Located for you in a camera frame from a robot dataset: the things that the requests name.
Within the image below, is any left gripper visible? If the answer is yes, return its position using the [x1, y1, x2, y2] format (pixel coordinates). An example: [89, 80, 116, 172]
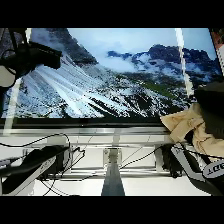
[27, 41, 63, 70]

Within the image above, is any beige garment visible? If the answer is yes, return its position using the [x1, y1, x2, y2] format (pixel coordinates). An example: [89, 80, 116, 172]
[159, 102, 224, 163]

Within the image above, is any black garment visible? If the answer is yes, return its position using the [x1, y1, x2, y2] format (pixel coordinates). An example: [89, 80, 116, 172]
[194, 81, 224, 140]

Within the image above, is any silver frame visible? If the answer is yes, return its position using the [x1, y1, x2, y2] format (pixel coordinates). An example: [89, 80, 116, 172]
[0, 125, 188, 197]

